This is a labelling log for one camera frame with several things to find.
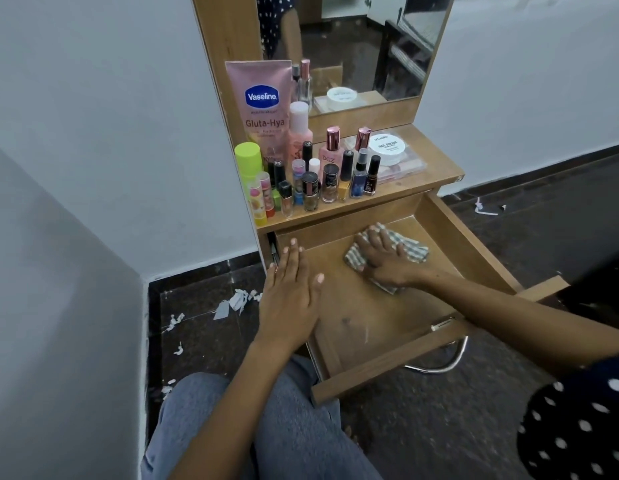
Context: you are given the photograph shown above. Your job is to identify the person's left hand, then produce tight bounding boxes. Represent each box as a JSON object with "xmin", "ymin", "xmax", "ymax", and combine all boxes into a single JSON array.
[{"xmin": 257, "ymin": 238, "xmax": 325, "ymax": 351}]

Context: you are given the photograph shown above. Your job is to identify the person's right hand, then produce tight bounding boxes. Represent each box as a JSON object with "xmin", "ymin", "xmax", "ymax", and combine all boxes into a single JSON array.
[{"xmin": 353, "ymin": 224, "xmax": 435, "ymax": 291}]

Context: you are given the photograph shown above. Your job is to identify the green checked cloth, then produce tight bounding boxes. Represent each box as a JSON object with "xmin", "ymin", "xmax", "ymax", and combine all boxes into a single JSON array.
[{"xmin": 343, "ymin": 223, "xmax": 430, "ymax": 295}]

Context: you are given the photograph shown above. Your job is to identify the wooden drawer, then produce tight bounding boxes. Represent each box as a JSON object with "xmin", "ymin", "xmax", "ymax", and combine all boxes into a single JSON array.
[{"xmin": 267, "ymin": 190, "xmax": 570, "ymax": 407}]

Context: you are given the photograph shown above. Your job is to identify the maroon nail polish bottle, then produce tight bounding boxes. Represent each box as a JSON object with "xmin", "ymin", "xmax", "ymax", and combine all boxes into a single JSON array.
[{"xmin": 363, "ymin": 154, "xmax": 382, "ymax": 197}]

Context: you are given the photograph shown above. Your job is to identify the blue nail polish bottle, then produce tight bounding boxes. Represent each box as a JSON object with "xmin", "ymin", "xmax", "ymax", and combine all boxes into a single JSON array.
[{"xmin": 350, "ymin": 148, "xmax": 369, "ymax": 198}]

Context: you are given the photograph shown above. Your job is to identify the nude nail polish bottle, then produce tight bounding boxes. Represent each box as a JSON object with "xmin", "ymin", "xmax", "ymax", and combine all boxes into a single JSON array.
[{"xmin": 321, "ymin": 163, "xmax": 340, "ymax": 203}]

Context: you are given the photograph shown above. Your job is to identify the yellow nail polish bottle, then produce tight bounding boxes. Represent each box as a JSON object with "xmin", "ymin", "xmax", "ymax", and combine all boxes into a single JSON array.
[{"xmin": 337, "ymin": 150, "xmax": 354, "ymax": 202}]

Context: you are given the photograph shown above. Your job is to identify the clear box of mini bottles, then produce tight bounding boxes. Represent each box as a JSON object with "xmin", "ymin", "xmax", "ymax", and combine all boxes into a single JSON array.
[{"xmin": 341, "ymin": 132, "xmax": 427, "ymax": 185}]

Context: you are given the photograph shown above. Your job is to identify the yellow lip balm stick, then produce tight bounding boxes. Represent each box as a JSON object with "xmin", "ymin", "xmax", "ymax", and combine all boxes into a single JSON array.
[{"xmin": 247, "ymin": 180, "xmax": 268, "ymax": 227}]

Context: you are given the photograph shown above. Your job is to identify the small dark nail polish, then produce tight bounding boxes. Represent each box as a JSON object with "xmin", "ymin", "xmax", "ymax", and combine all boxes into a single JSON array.
[{"xmin": 278, "ymin": 180, "xmax": 294, "ymax": 218}]

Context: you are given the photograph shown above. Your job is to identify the glitter capped nail polish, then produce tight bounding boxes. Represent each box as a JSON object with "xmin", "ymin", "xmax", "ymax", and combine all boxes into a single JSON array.
[{"xmin": 300, "ymin": 171, "xmax": 320, "ymax": 212}]

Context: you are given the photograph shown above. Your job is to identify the white round jar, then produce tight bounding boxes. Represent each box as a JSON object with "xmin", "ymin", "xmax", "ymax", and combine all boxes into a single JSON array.
[{"xmin": 367, "ymin": 133, "xmax": 407, "ymax": 167}]

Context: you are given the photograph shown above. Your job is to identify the pink perfume bottle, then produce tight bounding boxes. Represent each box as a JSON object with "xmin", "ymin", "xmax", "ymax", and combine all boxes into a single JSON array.
[{"xmin": 318, "ymin": 126, "xmax": 344, "ymax": 181}]

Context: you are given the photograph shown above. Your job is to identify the clear perfume bottle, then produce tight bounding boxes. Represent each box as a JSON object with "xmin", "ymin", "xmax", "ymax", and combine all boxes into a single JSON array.
[{"xmin": 354, "ymin": 127, "xmax": 372, "ymax": 168}]

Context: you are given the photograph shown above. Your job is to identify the green cylindrical stick container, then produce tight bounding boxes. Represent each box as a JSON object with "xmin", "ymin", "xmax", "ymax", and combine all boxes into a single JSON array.
[{"xmin": 234, "ymin": 142, "xmax": 264, "ymax": 191}]

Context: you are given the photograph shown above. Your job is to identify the pink bottle with white cap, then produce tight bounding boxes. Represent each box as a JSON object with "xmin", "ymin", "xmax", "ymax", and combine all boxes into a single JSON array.
[{"xmin": 288, "ymin": 101, "xmax": 313, "ymax": 165}]

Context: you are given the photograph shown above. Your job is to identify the pink Vaseline lotion tube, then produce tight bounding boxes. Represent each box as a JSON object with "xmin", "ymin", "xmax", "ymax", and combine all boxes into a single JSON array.
[{"xmin": 225, "ymin": 59, "xmax": 294, "ymax": 165}]

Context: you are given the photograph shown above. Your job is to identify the person's left forearm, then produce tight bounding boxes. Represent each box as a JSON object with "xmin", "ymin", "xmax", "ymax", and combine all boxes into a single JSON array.
[{"xmin": 169, "ymin": 334, "xmax": 310, "ymax": 480}]

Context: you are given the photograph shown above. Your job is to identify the person's right forearm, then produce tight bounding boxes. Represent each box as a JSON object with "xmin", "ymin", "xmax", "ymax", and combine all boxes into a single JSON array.
[{"xmin": 419, "ymin": 272, "xmax": 619, "ymax": 375}]

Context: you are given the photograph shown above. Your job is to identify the person's grey jeans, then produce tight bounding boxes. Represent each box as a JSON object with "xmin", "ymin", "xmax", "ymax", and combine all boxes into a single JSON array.
[{"xmin": 141, "ymin": 354, "xmax": 383, "ymax": 480}]

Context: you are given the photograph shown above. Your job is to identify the torn white paper pile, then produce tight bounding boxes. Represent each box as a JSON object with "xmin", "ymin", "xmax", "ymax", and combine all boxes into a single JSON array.
[{"xmin": 213, "ymin": 288, "xmax": 264, "ymax": 321}]

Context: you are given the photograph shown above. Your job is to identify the dressing table mirror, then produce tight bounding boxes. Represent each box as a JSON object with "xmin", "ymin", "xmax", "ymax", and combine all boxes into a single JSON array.
[{"xmin": 254, "ymin": 0, "xmax": 455, "ymax": 115}]

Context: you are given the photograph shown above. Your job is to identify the navy dotted sleeve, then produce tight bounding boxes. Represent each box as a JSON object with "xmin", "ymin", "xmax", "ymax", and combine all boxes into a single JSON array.
[{"xmin": 517, "ymin": 354, "xmax": 619, "ymax": 480}]

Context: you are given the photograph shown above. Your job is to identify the wooden dressing table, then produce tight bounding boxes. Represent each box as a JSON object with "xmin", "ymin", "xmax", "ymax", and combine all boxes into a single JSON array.
[{"xmin": 191, "ymin": 0, "xmax": 465, "ymax": 275}]

